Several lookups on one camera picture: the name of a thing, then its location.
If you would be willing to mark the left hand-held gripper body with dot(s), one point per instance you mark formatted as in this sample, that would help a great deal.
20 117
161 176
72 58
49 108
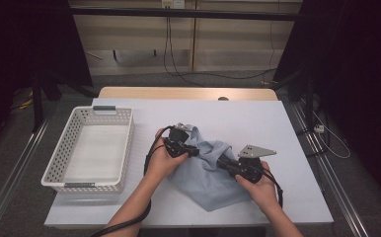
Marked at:
178 135

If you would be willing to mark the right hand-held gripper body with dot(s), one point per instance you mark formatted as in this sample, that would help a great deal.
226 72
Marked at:
252 151

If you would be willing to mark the light blue knit sweater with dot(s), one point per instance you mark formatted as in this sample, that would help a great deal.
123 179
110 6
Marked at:
205 177

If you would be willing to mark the white perforated plastic basket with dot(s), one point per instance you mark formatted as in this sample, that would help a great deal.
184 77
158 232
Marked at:
93 148

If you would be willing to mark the person's left hand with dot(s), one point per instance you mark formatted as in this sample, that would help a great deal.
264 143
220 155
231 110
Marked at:
160 161

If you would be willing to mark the person's right hand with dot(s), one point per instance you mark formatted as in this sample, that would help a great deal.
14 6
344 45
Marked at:
262 194

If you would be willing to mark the wooden table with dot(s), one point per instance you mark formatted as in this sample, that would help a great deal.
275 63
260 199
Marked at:
178 93

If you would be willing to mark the dark round table grommet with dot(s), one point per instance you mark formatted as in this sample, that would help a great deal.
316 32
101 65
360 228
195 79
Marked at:
223 98

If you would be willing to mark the white plug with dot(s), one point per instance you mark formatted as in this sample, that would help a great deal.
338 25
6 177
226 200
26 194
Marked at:
319 129

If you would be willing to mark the black metal stand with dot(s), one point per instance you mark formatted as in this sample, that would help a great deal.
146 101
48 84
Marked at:
38 108
309 105

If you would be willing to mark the wooden stick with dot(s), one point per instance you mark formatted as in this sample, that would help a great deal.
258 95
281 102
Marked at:
94 56

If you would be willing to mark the black horizontal bar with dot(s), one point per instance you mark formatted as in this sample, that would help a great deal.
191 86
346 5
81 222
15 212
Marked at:
211 14

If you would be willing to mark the dark curtain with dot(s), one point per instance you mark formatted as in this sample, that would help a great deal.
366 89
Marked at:
20 39
359 65

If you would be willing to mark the black metal bracket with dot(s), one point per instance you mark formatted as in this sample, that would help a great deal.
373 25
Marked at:
114 55
154 52

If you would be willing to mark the metal floor rail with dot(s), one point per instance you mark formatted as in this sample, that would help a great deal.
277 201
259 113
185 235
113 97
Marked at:
337 187
19 171

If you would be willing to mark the white wall socket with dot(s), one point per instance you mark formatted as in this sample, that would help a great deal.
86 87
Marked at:
172 3

